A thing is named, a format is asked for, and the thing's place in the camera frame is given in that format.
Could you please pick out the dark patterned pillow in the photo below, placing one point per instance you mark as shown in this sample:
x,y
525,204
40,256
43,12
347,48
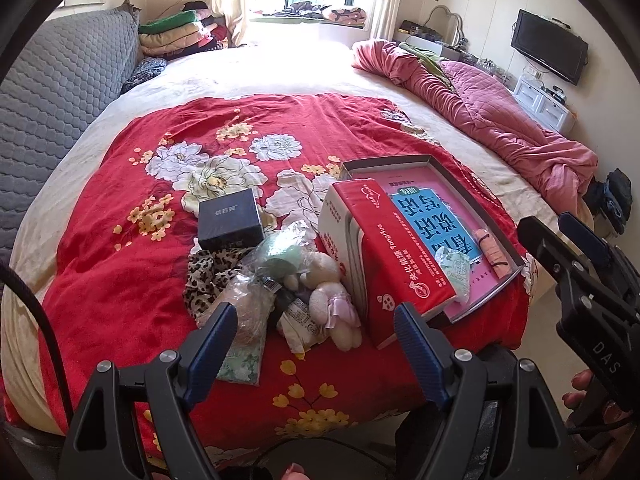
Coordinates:
x,y
145,74

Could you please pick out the white plush toy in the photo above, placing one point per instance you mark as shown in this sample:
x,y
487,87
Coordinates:
x,y
320,266

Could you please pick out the dark clothes pile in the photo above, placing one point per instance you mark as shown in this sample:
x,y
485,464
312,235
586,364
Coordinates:
x,y
612,195

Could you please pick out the leopard print cloth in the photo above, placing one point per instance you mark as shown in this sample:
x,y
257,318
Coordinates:
x,y
205,280

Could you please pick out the pale green tissue packet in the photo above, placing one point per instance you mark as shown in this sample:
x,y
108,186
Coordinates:
x,y
452,270

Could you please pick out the person's right hand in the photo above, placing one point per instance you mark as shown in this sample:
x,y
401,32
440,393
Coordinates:
x,y
580,382

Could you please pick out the black television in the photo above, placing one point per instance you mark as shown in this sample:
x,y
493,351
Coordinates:
x,y
547,45

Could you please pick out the shallow cardboard tray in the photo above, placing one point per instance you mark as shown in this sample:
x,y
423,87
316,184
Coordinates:
x,y
395,165

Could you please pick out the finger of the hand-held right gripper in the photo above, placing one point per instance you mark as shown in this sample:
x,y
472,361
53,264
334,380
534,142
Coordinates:
x,y
547,252
582,237

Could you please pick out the grey quilted headboard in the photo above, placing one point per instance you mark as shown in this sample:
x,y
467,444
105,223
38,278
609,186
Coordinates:
x,y
55,90

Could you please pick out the clear bag with beige pad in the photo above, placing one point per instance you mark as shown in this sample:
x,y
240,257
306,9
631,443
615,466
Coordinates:
x,y
250,305

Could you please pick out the clothes on window sill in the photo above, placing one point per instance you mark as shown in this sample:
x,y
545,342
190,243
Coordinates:
x,y
320,12

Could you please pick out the bed with cream sheet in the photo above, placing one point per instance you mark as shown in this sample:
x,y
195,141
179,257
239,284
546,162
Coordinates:
x,y
310,67

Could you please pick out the black box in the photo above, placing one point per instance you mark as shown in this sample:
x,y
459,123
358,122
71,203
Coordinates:
x,y
230,220

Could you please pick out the white wrapped packet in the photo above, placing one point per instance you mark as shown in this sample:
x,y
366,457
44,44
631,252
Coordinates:
x,y
300,327

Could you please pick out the pink and blue book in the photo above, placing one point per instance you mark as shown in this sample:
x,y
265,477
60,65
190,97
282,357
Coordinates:
x,y
435,200

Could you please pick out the stack of folded blankets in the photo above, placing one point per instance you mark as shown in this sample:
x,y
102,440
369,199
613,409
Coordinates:
x,y
175,35

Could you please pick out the heart-shaped mirror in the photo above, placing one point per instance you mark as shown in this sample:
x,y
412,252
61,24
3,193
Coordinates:
x,y
445,17

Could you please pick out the green floral tissue packet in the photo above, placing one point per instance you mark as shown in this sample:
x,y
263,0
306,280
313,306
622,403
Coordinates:
x,y
242,362

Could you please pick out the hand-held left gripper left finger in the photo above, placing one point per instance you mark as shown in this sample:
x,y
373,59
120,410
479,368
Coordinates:
x,y
212,350

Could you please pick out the green sponge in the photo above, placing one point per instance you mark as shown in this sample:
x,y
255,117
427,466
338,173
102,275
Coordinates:
x,y
280,257

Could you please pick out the white drawer cabinet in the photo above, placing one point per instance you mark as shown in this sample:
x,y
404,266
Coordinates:
x,y
542,102

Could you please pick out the pink quilt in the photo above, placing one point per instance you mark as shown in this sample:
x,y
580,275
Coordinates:
x,y
490,120

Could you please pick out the red floral blanket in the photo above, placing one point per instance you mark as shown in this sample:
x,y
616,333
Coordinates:
x,y
125,270

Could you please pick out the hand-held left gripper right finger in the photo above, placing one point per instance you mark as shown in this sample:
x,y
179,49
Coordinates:
x,y
417,350

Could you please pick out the plush bear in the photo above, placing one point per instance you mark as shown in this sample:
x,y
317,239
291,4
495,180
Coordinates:
x,y
335,310

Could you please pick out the cluttered dresser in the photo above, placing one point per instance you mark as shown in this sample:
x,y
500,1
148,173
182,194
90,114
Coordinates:
x,y
460,50

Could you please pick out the green cloth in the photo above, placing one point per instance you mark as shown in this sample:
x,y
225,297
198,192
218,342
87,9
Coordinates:
x,y
425,60

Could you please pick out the red tissue box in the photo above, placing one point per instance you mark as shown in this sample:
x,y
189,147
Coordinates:
x,y
395,270

